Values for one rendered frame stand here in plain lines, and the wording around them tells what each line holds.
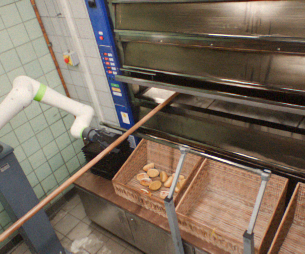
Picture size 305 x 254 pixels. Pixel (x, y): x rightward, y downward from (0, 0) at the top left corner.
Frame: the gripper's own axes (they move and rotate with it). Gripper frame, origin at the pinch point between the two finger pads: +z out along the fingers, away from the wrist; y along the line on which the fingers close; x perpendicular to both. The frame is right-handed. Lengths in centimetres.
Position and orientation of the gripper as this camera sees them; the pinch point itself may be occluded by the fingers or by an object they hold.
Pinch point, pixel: (114, 143)
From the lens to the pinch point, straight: 198.1
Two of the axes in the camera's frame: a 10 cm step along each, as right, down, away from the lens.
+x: -6.0, 5.2, -6.0
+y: 1.7, 8.3, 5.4
